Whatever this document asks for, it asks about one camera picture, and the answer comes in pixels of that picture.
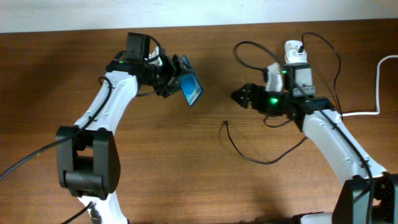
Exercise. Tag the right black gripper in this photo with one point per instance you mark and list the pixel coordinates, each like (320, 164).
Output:
(254, 98)

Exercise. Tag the white power strip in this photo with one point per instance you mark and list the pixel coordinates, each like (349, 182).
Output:
(293, 44)

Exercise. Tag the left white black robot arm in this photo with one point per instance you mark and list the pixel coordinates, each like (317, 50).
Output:
(88, 163)

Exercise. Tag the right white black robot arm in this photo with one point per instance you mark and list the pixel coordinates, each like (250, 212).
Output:
(369, 193)

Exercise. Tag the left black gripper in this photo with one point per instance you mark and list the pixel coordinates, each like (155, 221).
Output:
(175, 69)

